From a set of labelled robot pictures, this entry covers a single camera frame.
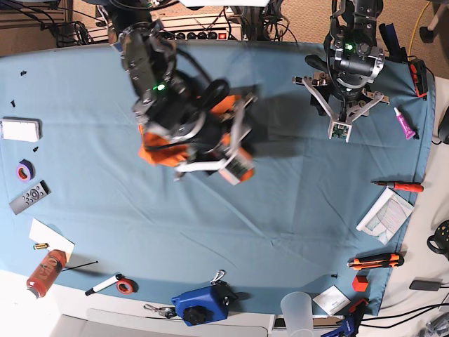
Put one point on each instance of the white box with barcode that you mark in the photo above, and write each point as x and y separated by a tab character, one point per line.
27	130

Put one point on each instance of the power strip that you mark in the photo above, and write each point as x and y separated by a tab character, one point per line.
199	35

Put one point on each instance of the blue table cloth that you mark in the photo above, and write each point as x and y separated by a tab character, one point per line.
291	227

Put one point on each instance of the translucent plastic cup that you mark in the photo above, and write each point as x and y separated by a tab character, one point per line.
296	309

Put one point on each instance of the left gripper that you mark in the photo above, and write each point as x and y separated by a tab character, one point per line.
342	106

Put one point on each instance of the AA battery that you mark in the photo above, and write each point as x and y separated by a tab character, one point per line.
39	246

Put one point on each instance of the orange black utility knife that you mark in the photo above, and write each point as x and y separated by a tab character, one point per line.
384	260

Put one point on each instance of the black white marker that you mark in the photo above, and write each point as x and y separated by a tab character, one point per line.
104	284

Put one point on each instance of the orange t-shirt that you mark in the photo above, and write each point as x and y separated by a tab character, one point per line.
156	150

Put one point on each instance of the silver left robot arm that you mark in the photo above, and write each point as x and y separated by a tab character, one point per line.
340	86

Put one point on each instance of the blue clamp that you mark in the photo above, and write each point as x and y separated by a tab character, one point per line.
350	324

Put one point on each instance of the blue plastic device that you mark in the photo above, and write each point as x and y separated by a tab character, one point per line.
205	305

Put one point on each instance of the purple glue tube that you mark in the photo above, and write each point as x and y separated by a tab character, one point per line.
407	130

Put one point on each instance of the purple tape roll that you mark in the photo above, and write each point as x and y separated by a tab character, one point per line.
25	171

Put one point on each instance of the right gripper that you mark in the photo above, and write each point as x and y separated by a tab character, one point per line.
228	158

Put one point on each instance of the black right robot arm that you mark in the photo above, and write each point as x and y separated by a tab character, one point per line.
186	120

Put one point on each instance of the red screwdriver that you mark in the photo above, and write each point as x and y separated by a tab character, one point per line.
402	186

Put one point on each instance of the red tape roll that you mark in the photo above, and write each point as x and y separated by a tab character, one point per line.
126	286

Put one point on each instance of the small white note card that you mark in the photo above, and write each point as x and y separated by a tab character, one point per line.
332	300

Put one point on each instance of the white paper booklet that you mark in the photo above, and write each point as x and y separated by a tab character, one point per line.
385	218

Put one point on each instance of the silver carabiner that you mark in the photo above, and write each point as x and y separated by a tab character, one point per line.
217	279

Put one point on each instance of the grey remote control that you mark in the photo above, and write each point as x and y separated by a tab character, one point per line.
29	197

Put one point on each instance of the red cube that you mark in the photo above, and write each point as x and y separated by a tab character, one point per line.
360	283

